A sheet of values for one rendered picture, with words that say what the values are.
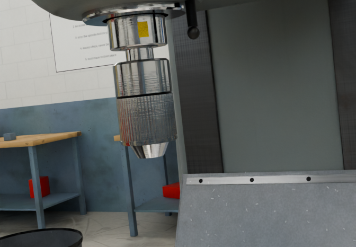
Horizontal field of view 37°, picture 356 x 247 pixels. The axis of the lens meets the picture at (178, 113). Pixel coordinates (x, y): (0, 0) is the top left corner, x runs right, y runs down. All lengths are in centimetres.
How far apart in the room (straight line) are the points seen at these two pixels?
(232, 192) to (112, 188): 486
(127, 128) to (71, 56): 536
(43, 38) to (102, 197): 184
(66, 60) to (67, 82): 24
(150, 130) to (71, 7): 11
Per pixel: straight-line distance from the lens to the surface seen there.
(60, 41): 586
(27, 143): 513
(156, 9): 40
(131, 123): 42
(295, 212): 77
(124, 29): 42
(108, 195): 568
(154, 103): 41
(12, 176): 648
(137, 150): 43
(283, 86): 78
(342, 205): 76
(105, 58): 552
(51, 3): 40
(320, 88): 76
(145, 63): 41
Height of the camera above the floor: 125
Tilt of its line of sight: 3 degrees down
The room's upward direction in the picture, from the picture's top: 6 degrees counter-clockwise
